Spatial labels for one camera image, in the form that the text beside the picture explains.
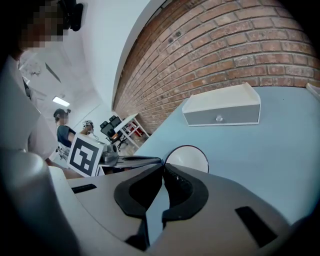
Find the left hand-held gripper camera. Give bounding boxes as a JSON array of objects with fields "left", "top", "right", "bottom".
[{"left": 100, "top": 144, "right": 119, "bottom": 163}]

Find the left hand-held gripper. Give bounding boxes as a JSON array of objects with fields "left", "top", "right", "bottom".
[{"left": 66, "top": 133, "right": 163, "bottom": 179}]

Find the black head-worn camera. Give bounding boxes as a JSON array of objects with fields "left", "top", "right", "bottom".
[{"left": 57, "top": 0, "right": 85, "bottom": 32}]

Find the person's left forearm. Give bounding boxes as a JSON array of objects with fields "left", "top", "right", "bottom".
[{"left": 45, "top": 158, "right": 84, "bottom": 180}]

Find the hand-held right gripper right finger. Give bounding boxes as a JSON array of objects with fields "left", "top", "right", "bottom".
[{"left": 146, "top": 162, "right": 293, "bottom": 256}]

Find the person's white T-shirt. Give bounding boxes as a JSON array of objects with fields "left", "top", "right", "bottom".
[{"left": 0, "top": 54, "right": 59, "bottom": 161}]

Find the person's head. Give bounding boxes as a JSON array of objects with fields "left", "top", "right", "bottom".
[{"left": 18, "top": 0, "right": 73, "bottom": 55}]

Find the white drawer box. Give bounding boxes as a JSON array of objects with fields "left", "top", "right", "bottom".
[{"left": 181, "top": 82, "right": 262, "bottom": 127}]

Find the blue mug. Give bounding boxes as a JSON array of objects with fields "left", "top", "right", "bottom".
[{"left": 164, "top": 144, "right": 210, "bottom": 175}]

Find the person's left hand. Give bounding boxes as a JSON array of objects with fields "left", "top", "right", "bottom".
[{"left": 103, "top": 166, "right": 132, "bottom": 176}]

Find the black office chair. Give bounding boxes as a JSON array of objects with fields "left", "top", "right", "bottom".
[
  {"left": 99, "top": 121, "right": 121, "bottom": 145},
  {"left": 109, "top": 115, "right": 129, "bottom": 151}
]

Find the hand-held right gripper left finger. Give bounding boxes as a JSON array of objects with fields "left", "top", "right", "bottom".
[{"left": 67, "top": 162, "right": 165, "bottom": 252}]

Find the ceiling light strip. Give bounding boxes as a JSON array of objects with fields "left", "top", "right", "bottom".
[{"left": 51, "top": 96, "right": 71, "bottom": 108}]

